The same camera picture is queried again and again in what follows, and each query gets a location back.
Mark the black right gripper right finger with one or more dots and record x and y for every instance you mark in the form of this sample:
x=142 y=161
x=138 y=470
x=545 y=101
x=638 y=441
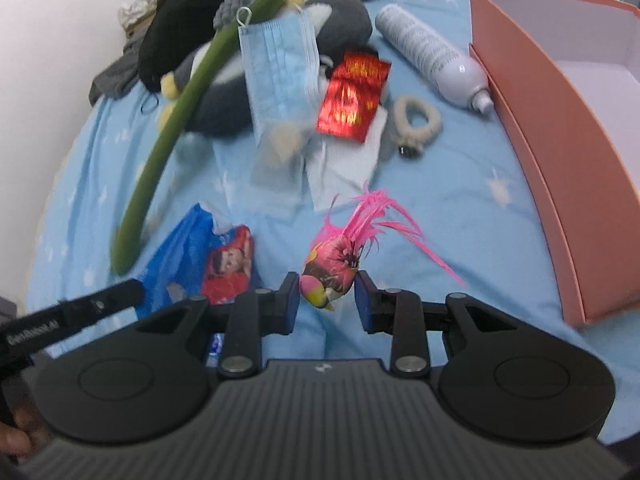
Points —
x=408 y=319

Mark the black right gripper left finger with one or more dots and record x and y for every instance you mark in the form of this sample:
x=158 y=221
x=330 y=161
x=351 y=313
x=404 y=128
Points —
x=243 y=322

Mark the blue red plastic bag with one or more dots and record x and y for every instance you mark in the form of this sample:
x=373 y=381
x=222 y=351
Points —
x=197 y=259

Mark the pink feather bird toy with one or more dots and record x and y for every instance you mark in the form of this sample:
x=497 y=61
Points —
x=335 y=253

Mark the white paper napkin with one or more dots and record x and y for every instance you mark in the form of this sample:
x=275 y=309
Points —
x=274 y=175

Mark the red foil packet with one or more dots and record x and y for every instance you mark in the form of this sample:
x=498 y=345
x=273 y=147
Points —
x=352 y=97

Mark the blue surgical face mask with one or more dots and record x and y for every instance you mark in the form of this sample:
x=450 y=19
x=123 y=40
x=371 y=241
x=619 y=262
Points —
x=281 y=67

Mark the person's left hand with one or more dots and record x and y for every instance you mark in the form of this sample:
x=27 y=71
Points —
x=28 y=436

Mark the light blue star bedsheet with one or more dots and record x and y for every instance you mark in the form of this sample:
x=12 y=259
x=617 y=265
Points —
x=467 y=191

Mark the white spray can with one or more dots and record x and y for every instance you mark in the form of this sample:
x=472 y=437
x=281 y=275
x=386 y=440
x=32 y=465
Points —
x=456 y=77

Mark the pink cardboard box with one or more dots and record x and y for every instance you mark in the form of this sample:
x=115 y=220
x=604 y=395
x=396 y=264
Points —
x=565 y=74

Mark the grey penguin plush toy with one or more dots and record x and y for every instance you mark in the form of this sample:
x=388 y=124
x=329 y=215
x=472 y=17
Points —
x=340 y=26

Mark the black clothing pile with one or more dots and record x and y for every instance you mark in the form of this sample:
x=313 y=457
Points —
x=178 y=27

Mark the green long-handled brush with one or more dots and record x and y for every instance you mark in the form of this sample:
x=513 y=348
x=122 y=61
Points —
x=231 y=15

